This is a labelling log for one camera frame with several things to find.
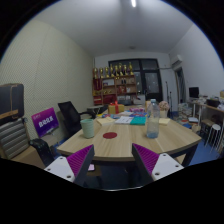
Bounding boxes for white wall air conditioner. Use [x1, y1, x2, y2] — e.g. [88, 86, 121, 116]
[170, 54, 184, 68]

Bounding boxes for yellow notebook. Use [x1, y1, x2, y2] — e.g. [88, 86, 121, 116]
[158, 117, 172, 126]

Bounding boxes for blue book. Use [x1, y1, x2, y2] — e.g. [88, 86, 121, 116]
[129, 112, 148, 118]

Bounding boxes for teal book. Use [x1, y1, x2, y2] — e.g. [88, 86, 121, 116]
[129, 116, 147, 126]

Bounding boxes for pink flowers in white pot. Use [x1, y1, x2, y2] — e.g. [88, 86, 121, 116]
[158, 100, 171, 119]

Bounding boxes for black chair back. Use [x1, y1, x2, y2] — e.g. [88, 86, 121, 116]
[29, 138, 55, 168]

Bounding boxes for white booklet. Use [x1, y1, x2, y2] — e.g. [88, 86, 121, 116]
[114, 115, 134, 125]

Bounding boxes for grey striped cushion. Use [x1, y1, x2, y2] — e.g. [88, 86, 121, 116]
[0, 118, 30, 160]

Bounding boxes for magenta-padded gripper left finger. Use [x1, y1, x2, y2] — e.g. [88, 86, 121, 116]
[44, 144, 96, 187]

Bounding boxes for dark glass door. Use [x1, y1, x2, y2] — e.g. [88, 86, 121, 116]
[108, 58, 164, 103]

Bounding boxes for red shelf unit with trophies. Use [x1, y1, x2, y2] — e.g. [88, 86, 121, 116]
[92, 62, 138, 106]

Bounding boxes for yellow gift box red ribbon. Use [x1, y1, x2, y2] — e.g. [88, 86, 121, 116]
[107, 101, 125, 115]

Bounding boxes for white round stool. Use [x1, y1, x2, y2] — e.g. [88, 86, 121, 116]
[204, 123, 222, 149]

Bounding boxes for black case with tan trim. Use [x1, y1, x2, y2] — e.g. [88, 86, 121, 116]
[0, 83, 25, 126]

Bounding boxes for black office chair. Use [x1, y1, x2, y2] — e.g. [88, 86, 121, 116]
[57, 100, 97, 137]

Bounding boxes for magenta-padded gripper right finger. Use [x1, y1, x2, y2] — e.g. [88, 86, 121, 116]
[131, 143, 185, 184]

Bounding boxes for purple sign board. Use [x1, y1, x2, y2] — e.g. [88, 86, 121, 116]
[31, 107, 60, 138]

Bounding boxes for black computer monitor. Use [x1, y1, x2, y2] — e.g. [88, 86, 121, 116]
[188, 86, 200, 99]

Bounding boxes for flat round red coaster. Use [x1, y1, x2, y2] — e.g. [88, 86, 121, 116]
[102, 131, 118, 140]

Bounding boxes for pale yellow paper pad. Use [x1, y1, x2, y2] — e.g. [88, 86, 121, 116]
[95, 116, 116, 127]

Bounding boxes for pale green cup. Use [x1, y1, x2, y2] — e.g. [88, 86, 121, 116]
[80, 118, 96, 139]

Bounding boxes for pink box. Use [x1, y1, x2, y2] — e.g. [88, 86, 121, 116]
[129, 106, 146, 114]

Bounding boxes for clear plastic water bottle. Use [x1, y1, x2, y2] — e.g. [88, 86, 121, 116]
[146, 98, 161, 139]

